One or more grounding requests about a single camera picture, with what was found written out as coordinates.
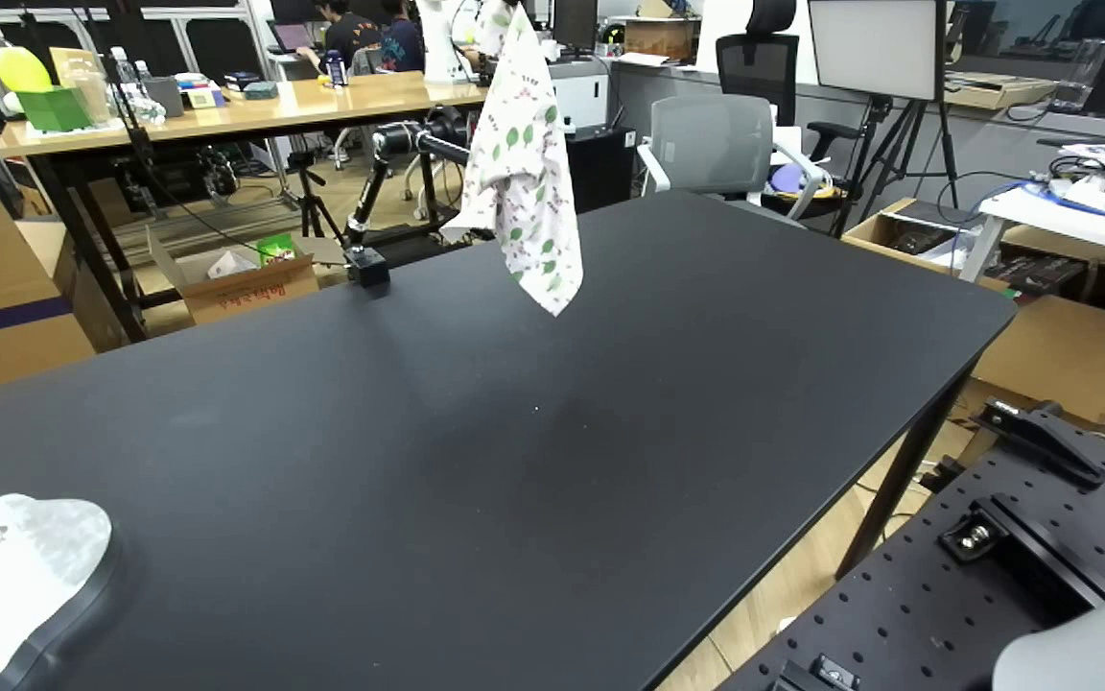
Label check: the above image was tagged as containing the white box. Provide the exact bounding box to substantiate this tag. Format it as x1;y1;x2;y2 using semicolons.
548;58;613;138

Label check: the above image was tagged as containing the grey office chair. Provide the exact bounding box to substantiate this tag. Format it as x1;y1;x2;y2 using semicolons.
634;88;787;216

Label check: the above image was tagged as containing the plain cardboard box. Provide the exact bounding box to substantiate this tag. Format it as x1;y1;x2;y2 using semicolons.
969;292;1105;428

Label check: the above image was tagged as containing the black bracket with silver screws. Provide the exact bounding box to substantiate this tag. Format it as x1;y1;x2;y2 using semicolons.
936;504;1029;566

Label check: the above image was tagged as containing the small wooden desk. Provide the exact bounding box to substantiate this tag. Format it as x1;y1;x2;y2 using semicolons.
939;72;1072;124

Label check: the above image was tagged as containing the white leaf print cloth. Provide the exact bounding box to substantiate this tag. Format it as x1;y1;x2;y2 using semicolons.
441;3;585;318

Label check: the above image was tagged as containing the low cardboard box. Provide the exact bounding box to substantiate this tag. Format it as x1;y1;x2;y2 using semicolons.
173;243;327;327

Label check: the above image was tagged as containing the purple item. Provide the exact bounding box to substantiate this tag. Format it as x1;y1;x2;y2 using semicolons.
758;148;837;205

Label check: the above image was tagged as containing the long wooden table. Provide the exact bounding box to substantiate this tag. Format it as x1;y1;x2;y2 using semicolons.
0;69;491;349

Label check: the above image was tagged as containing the black mounted camera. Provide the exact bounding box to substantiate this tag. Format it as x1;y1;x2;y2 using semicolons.
369;124;425;167

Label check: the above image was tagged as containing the black perforated breadboard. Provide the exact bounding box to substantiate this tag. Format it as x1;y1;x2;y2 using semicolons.
718;406;1105;691

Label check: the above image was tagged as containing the yellow round object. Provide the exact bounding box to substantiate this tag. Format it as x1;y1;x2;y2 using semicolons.
0;43;56;97

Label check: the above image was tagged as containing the seated person dark shirt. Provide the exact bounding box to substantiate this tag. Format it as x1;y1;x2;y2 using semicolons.
374;10;429;72

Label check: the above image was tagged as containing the white upright object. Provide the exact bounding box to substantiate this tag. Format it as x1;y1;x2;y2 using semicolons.
415;0;466;88

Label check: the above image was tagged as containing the black screen tripod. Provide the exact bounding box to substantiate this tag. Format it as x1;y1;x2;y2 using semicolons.
833;97;966;243

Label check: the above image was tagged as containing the black clamp bracket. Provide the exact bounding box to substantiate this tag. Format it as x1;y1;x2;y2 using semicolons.
979;395;1105;490

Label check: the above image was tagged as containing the open cardboard box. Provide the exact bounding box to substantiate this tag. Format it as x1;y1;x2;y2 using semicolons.
837;194;1006;278

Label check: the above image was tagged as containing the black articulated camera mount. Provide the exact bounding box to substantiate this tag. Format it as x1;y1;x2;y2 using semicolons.
342;120;471;292

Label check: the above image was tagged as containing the grey rounded object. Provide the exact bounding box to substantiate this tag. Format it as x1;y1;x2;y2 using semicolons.
984;593;1105;691

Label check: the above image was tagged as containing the black office chair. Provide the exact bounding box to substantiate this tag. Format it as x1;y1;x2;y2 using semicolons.
713;0;803;130

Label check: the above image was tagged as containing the small black tripod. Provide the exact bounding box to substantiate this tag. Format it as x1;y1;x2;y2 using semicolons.
279;144;352;254

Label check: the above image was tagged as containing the green packet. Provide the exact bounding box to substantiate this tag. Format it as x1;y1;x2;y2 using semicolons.
253;231;301;264

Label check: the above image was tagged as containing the white side table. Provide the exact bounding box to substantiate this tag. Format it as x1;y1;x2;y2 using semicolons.
975;177;1105;278

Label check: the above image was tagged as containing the small black bracket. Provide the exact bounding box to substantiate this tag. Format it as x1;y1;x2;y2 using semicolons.
804;647;861;691

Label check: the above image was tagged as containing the white projection screen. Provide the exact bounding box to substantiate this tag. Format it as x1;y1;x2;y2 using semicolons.
804;0;947;106

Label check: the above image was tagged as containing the green box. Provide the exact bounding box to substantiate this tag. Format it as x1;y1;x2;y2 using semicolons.
16;84;97;134

